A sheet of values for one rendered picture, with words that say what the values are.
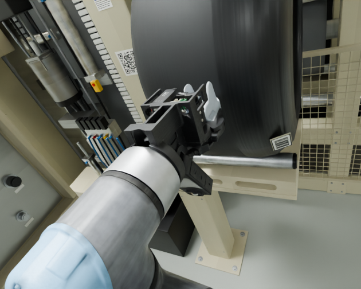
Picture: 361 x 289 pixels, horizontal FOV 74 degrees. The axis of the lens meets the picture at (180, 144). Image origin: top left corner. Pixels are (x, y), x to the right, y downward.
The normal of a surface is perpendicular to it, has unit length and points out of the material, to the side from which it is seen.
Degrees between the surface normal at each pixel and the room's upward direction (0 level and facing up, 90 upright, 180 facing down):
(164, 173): 61
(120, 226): 52
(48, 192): 90
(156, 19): 57
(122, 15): 90
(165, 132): 90
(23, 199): 90
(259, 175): 0
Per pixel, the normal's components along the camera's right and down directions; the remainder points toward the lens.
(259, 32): 0.25, 0.25
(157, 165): 0.41, -0.58
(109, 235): 0.59, -0.43
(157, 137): 0.88, 0.02
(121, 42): -0.37, 0.66
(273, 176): -0.31, -0.75
